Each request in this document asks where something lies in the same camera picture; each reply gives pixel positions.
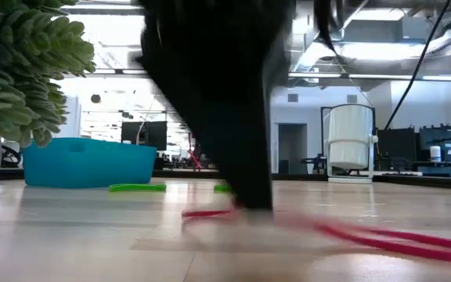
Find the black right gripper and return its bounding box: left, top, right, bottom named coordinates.
left=133, top=0, right=301, bottom=208

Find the blue plastic bin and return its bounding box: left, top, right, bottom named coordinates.
left=21, top=136, right=158, bottom=188

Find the large red rubber band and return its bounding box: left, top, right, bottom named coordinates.
left=181, top=208, right=451, bottom=263

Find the grey door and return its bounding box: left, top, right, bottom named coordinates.
left=278, top=122, right=308, bottom=175

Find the red figure stand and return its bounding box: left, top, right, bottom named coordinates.
left=188, top=132, right=204, bottom=172

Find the black monitor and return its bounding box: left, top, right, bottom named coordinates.
left=121, top=121, right=168, bottom=152

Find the white drum on stand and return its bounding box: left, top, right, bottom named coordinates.
left=324, top=103, right=380, bottom=184

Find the long ceiling light bar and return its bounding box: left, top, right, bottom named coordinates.
left=92, top=69, right=451, bottom=82

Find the dark screen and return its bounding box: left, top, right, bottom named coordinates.
left=377, top=127, right=420, bottom=165

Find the dark cabinet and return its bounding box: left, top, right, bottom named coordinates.
left=419, top=124, right=451, bottom=165

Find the green artificial plant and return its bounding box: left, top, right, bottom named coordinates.
left=0, top=0, right=96, bottom=149

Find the black table edge frame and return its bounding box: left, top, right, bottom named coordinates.
left=0, top=167, right=451, bottom=193

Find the short black arm cable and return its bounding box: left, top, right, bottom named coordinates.
left=313, top=0, right=345, bottom=56

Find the long black arm cable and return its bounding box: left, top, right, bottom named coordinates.
left=384, top=0, right=451, bottom=131

